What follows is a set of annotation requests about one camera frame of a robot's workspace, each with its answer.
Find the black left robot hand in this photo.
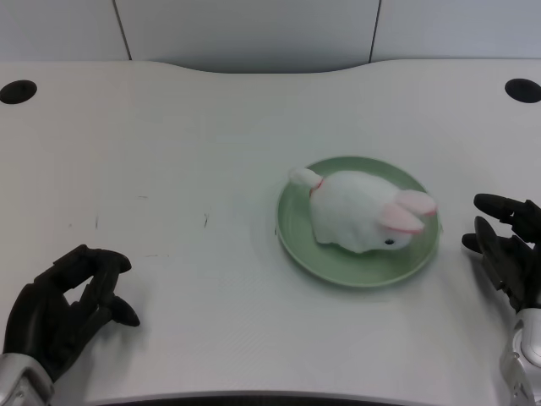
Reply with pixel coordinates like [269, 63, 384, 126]
[2, 244, 141, 384]

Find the black round cable grommet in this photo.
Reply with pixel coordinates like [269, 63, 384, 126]
[0, 80, 38, 106]
[504, 78, 541, 104]

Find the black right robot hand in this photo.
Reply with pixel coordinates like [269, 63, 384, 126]
[461, 193, 541, 314]

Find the green round plate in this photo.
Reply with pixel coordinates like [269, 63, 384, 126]
[276, 156, 440, 289]

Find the white plush rabbit doll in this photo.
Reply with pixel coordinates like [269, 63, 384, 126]
[288, 167, 438, 254]

